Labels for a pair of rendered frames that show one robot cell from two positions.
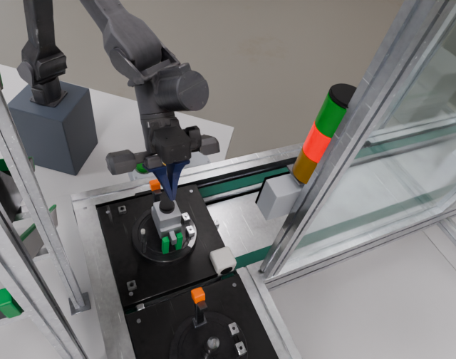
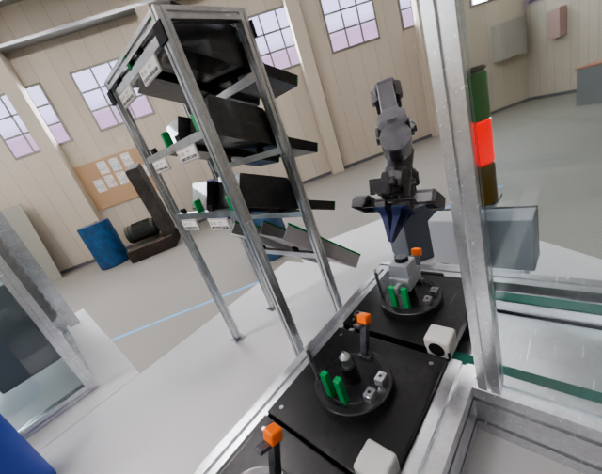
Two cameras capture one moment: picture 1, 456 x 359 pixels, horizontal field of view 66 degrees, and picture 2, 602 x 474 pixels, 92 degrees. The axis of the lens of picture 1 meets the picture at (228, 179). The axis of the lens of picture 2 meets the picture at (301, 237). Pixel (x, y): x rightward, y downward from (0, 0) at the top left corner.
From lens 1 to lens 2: 0.52 m
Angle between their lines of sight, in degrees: 72
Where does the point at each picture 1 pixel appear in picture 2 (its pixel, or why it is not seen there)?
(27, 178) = (294, 184)
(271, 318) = (444, 424)
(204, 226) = (452, 310)
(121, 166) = (356, 201)
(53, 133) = not seen: hidden behind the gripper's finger
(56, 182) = not seen: hidden behind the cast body
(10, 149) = (288, 165)
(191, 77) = (395, 127)
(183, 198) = (456, 285)
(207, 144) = (421, 193)
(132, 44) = (383, 121)
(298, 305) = not seen: outside the picture
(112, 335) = (324, 333)
